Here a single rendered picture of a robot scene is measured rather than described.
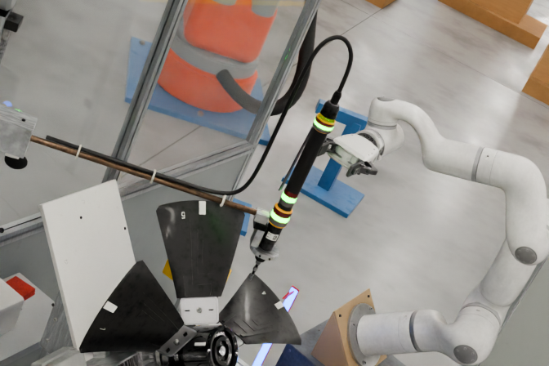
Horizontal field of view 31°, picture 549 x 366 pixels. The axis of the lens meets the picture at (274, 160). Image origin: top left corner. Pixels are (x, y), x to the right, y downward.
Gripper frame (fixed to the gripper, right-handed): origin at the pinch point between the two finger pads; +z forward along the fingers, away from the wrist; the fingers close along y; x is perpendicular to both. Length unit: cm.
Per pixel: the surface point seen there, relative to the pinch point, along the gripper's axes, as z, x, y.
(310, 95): -416, -165, 182
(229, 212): 11.6, -21.9, 14.7
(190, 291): 25.4, -37.3, 9.5
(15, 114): 53, -8, 51
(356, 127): -301, -117, 100
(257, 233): 21.6, -15.8, 1.7
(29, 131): 55, -8, 45
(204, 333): 31, -40, 0
